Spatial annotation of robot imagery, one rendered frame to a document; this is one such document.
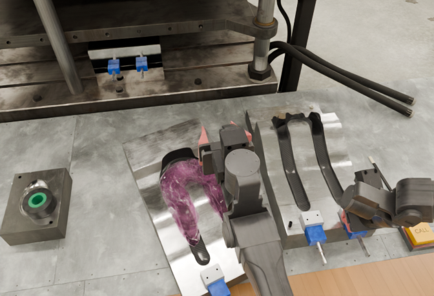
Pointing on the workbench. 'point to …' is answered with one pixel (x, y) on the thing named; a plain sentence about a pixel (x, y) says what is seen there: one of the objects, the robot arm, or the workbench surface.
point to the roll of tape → (42, 196)
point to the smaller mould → (57, 218)
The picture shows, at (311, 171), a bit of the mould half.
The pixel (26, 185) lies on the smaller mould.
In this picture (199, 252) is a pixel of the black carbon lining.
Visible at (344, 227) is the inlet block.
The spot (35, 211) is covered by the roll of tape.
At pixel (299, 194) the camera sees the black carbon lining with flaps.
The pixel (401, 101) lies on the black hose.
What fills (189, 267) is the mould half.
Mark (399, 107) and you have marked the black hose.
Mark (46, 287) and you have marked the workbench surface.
